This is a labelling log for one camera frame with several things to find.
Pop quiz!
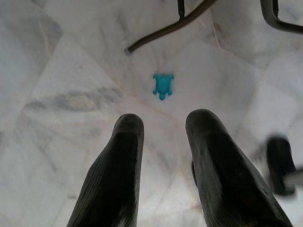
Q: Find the brown metal chair leg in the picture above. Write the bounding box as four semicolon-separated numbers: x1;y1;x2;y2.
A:
125;0;216;55

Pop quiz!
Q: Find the turquoise plastic turtle toy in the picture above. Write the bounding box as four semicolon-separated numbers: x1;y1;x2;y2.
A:
153;72;175;101

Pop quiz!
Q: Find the black hanging chair strap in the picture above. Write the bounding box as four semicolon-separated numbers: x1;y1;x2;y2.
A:
177;0;187;20

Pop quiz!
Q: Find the black robot left foot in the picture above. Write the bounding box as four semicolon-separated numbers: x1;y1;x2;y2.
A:
266;136;298;196

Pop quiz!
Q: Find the dark metal chair frame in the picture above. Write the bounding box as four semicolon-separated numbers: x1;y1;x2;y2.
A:
260;0;303;31

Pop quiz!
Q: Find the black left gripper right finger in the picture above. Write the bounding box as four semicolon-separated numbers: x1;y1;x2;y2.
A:
186;108;294;227

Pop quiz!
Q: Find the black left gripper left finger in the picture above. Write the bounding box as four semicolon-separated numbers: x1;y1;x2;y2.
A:
67;113;144;227

